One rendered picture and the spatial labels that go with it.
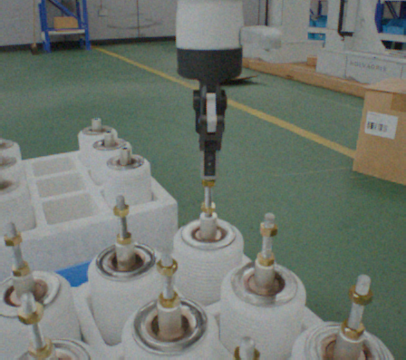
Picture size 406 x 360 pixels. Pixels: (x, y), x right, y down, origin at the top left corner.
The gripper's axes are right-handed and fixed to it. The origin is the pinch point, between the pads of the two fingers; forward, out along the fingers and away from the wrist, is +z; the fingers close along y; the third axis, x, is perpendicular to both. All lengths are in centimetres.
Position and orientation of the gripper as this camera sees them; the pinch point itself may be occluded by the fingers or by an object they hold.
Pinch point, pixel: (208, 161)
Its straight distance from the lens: 47.6
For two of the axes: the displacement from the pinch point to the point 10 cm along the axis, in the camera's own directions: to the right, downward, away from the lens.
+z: 0.0, 9.3, 3.7
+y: 0.3, 3.7, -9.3
